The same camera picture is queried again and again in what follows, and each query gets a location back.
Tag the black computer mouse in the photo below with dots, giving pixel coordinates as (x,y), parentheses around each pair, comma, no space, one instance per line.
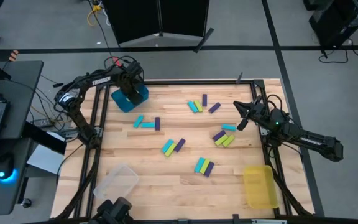
(4,163)

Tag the blue plastic bin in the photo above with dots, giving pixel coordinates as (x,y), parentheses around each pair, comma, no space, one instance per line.
(121,102)

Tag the black flat panel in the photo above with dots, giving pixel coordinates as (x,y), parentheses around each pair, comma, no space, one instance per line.
(42,140)

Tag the black folding partition screen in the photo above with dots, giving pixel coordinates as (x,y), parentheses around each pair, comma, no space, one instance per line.
(135,18)

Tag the black bulky device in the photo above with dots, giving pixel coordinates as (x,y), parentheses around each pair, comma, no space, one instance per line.
(113,211)

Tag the black aluminium table frame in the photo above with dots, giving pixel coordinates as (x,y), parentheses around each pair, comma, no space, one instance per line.
(197,82)

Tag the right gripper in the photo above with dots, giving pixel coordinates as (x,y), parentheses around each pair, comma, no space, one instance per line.
(259,112)

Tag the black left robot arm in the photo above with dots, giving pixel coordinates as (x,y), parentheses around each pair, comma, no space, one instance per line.
(101,81)

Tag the clear plastic bin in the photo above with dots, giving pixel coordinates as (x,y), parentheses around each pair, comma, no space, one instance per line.
(117,183)

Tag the grey flat box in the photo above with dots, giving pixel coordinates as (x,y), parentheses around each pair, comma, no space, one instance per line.
(43,160)

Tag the black caster wheel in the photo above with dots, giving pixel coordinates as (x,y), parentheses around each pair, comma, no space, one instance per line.
(26,203)

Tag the orange striped tape piece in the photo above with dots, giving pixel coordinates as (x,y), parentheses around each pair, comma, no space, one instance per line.
(13,55)

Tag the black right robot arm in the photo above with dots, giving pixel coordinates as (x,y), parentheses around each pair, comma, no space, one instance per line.
(314,141)

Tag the teal toy block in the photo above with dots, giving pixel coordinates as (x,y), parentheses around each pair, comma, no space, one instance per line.
(148,125)
(229,127)
(199,165)
(167,146)
(192,106)
(138,121)

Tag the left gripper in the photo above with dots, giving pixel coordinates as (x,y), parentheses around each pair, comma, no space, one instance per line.
(134,91)

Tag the grey power strip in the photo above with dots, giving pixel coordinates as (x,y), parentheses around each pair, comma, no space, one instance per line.
(42,122)

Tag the black desk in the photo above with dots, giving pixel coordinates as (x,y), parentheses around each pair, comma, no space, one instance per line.
(20,93)

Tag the green toy block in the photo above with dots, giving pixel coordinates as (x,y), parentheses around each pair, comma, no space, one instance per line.
(228,141)
(221,140)
(198,106)
(204,166)
(170,149)

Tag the black equipment case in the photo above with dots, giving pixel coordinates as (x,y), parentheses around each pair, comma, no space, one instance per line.
(337,25)

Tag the yellow plastic bin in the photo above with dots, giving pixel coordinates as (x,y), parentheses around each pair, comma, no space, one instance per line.
(259,186)

